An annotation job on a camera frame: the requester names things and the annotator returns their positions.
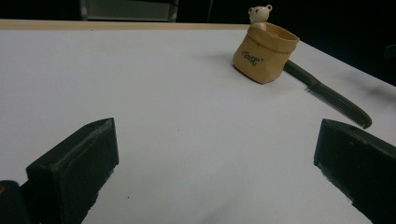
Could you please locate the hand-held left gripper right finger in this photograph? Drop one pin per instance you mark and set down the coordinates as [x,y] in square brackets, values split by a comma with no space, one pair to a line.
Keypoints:
[358,161]

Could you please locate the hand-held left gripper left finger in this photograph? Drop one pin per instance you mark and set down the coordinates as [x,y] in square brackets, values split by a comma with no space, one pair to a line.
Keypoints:
[74,168]

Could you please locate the black comb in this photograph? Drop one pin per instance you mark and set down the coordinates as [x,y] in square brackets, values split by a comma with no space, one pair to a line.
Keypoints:
[330,95]

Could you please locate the tan pouch holder with bear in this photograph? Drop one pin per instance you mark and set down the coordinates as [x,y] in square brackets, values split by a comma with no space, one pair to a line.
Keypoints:
[264,57]

